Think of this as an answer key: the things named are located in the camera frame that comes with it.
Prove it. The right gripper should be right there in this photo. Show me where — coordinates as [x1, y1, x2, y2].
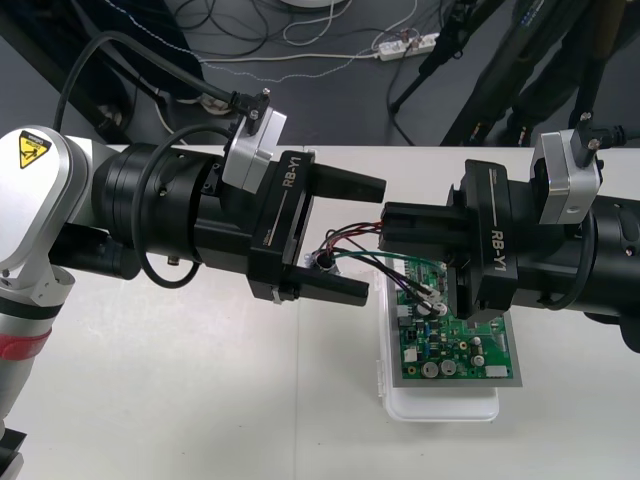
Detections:
[378, 158, 521, 325]

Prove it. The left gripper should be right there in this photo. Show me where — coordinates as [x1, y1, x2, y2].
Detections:
[246, 148, 388, 308]

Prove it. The red black green cable bundle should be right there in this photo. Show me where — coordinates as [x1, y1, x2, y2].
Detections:
[303, 218, 449, 304]

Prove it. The white power strip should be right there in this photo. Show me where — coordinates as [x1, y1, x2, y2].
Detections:
[378, 32, 441, 62]

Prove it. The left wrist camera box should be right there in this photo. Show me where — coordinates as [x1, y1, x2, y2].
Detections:
[221, 88, 289, 194]

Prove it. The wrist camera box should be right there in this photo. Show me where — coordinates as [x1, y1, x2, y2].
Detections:
[221, 88, 289, 194]
[529, 112, 626, 225]

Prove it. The green circuit board grey frame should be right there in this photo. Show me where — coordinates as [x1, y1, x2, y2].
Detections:
[388, 254, 525, 391]

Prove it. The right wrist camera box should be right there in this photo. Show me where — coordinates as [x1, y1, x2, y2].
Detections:
[529, 112, 626, 225]

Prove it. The white floor cable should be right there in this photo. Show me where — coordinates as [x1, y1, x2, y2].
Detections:
[197, 0, 386, 84]

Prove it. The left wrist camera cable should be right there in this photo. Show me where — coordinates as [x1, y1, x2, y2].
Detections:
[53, 30, 241, 290]

